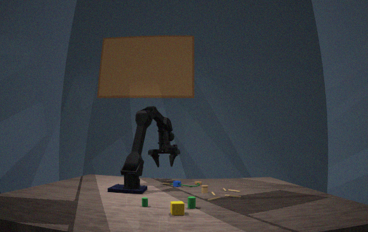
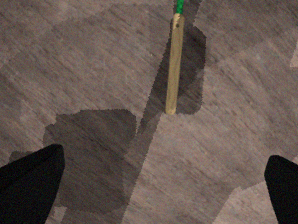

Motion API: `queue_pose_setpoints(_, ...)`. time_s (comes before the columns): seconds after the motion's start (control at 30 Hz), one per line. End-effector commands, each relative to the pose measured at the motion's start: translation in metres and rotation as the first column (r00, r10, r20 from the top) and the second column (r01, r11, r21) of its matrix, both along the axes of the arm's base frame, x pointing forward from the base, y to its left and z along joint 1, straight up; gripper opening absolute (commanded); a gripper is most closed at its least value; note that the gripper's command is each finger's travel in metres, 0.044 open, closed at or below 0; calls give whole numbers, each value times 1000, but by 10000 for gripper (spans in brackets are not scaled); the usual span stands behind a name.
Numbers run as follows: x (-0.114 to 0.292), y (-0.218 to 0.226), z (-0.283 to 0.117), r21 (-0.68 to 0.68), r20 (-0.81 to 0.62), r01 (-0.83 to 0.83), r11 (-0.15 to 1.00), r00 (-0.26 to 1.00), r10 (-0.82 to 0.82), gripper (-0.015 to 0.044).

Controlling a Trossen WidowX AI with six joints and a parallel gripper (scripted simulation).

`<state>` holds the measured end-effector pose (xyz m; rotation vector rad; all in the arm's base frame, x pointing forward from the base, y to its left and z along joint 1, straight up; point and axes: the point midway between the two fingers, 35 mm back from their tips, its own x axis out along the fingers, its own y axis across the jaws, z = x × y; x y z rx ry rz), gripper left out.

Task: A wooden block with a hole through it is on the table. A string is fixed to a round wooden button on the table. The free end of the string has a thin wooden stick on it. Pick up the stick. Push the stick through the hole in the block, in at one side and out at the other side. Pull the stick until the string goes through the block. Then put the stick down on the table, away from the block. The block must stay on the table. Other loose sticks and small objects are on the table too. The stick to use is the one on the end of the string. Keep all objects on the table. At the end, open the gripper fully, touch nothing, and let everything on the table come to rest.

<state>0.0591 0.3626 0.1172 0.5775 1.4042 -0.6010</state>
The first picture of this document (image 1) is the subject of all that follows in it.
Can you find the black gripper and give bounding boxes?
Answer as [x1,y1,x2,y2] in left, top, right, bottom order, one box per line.
[148,140,180,167]

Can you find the blue block with hole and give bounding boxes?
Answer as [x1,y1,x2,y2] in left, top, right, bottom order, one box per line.
[173,181,181,187]

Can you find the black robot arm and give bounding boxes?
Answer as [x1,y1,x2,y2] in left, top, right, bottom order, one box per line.
[121,106,178,190]

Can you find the yellow cube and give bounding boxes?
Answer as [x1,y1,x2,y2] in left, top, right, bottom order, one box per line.
[170,201,184,215]

